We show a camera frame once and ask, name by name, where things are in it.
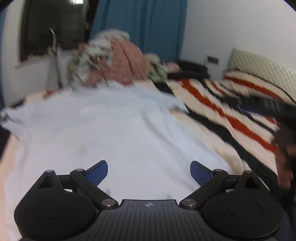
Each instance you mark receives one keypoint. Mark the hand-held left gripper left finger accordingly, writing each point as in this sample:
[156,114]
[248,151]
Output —
[99,172]

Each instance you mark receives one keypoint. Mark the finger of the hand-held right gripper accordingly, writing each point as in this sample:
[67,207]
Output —
[261,105]

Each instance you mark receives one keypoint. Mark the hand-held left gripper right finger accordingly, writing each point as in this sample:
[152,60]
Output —
[198,173]

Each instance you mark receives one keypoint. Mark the white t-shirt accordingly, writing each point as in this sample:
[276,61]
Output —
[104,134]

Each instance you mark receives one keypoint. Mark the pile of clothes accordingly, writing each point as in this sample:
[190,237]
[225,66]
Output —
[129,62]

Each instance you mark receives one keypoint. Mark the person's right hand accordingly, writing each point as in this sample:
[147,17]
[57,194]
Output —
[285,166]

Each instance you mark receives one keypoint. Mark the red black striped blanket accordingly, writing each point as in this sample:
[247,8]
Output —
[231,111]

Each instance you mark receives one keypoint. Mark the beige quilted headboard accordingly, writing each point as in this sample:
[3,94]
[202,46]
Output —
[261,67]

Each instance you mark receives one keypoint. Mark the black armchair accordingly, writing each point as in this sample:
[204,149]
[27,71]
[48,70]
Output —
[192,69]

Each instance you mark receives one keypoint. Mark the small pink cloth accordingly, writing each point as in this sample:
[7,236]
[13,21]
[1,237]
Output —
[170,66]

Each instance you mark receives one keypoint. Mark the green printed blanket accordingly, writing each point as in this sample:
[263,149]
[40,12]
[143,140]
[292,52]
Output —
[75,67]

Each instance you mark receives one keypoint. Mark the light green cloth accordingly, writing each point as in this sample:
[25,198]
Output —
[157,67]

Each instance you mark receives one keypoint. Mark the garment steamer stand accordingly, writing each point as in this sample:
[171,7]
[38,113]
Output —
[55,62]

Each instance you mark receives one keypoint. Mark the grey white hoodie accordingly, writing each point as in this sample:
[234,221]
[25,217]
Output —
[104,42]

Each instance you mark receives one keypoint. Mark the blue curtain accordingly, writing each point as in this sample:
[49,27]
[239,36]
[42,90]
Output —
[143,25]

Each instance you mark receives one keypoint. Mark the dark window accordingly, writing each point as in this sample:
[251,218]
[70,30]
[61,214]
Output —
[50,25]

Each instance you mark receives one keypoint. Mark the black wall socket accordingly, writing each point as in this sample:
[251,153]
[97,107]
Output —
[212,59]

